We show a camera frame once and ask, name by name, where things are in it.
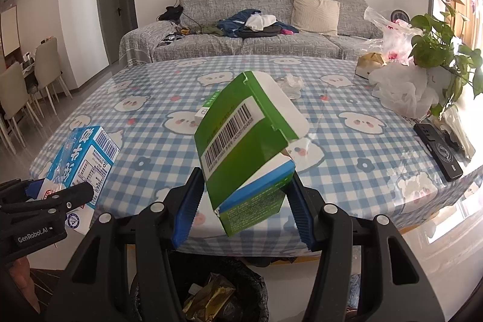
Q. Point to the black lined trash bin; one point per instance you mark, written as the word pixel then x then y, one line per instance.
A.
pixel 200 288

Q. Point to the pink printed plastic bag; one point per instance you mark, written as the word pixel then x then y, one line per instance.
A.
pixel 396 42

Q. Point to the blue checkered tablecloth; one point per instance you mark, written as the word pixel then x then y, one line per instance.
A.
pixel 360 156

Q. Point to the white barcode medicine box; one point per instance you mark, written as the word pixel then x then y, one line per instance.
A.
pixel 201 113

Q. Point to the tan tissue box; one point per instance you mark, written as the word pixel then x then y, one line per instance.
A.
pixel 368 63

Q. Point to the left hand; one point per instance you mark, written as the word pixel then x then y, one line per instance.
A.
pixel 20 273

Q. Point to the blue white milk carton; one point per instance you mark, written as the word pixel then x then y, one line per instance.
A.
pixel 88 155

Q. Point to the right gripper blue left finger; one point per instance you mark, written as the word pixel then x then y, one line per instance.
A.
pixel 186 202

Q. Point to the black smartphone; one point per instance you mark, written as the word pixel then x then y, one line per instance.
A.
pixel 439 150

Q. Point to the pile of clothes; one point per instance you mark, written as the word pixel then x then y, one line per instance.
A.
pixel 252 23

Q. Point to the white plastic bag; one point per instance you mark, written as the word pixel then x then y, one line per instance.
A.
pixel 403 89

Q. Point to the gold snack wrapper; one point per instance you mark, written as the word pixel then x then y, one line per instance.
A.
pixel 208 302

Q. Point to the grey covered sofa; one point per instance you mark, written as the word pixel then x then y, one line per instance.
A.
pixel 196 34

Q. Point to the beige cushion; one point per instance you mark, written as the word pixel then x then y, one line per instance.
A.
pixel 316 16

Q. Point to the black bag on sofa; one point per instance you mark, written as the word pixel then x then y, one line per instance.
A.
pixel 172 14

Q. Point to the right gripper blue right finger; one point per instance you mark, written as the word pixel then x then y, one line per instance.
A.
pixel 300 211

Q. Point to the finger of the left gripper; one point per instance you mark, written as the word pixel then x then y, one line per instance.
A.
pixel 32 189
pixel 64 200

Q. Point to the green potted plant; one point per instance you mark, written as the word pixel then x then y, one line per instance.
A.
pixel 435 47

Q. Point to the beige dining chair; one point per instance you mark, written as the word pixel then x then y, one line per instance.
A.
pixel 14 98
pixel 47 69

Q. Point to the green white carton box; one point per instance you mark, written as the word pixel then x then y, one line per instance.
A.
pixel 242 143

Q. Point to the white tissue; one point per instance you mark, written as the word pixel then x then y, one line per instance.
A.
pixel 291 85

